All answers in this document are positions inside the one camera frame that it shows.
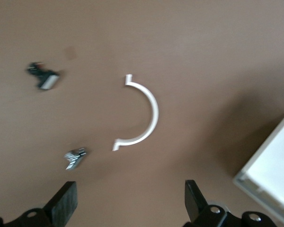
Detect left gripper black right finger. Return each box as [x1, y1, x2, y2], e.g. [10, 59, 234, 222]
[184, 179, 229, 227]

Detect white drawer cabinet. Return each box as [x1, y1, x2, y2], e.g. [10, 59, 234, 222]
[233, 110, 284, 227]

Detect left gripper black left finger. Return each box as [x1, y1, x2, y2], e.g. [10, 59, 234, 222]
[4, 181, 78, 227]

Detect black push button switch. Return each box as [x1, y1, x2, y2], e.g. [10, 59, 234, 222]
[26, 61, 61, 90]

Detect white half ring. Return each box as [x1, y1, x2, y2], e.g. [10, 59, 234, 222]
[112, 74, 160, 152]

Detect silver metal fitting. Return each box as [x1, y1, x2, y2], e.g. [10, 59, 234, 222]
[63, 147, 89, 171]

